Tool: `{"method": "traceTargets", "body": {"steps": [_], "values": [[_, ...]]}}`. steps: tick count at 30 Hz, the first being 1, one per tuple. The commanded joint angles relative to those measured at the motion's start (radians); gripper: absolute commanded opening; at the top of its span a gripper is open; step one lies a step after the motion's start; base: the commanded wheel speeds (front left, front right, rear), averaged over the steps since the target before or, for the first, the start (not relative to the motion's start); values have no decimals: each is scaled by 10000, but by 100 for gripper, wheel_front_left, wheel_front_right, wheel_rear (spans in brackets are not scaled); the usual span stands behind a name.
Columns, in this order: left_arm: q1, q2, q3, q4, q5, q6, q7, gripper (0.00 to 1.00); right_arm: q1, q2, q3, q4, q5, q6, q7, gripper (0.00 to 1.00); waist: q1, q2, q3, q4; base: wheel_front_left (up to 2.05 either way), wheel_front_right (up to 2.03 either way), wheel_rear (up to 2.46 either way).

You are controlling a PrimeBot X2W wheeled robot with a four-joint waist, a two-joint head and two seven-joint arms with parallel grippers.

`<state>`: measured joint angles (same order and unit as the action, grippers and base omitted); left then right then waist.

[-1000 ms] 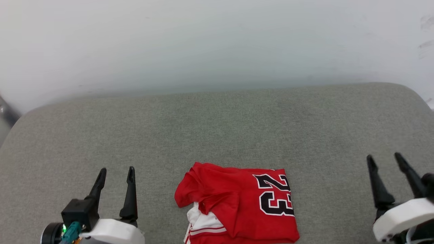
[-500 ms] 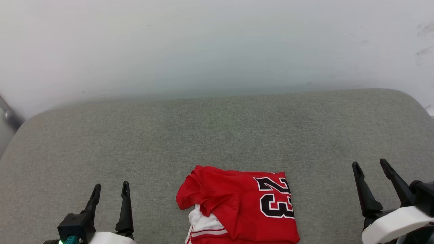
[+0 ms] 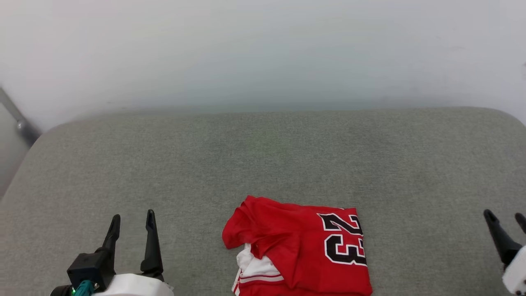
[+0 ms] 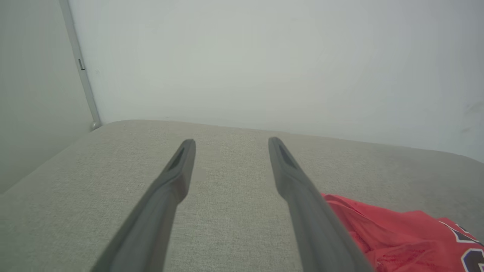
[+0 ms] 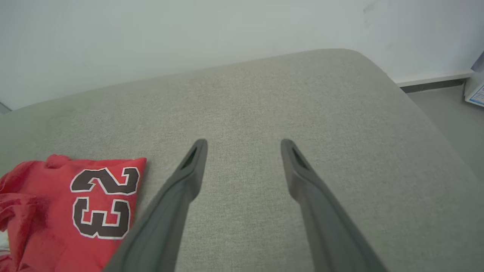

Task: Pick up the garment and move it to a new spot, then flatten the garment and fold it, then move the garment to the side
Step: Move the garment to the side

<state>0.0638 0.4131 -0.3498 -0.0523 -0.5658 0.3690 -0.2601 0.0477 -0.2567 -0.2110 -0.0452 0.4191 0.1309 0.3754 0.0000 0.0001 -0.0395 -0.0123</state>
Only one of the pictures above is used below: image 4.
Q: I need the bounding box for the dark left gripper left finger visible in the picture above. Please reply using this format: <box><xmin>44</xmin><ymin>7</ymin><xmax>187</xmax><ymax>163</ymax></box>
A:
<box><xmin>90</xmin><ymin>139</ymin><xmax>197</xmax><ymax>272</ymax></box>

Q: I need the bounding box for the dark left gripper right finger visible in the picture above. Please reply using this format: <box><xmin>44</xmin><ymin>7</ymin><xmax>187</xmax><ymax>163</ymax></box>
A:
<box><xmin>268</xmin><ymin>136</ymin><xmax>375</xmax><ymax>272</ymax></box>

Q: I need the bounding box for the red sports jersey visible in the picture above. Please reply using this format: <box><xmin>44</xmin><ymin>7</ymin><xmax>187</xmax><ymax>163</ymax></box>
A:
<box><xmin>321</xmin><ymin>193</ymin><xmax>484</xmax><ymax>272</ymax></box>

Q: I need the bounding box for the grey wall pipe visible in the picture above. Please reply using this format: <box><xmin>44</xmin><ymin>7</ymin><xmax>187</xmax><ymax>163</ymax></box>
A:
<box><xmin>59</xmin><ymin>0</ymin><xmax>103</xmax><ymax>131</ymax></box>

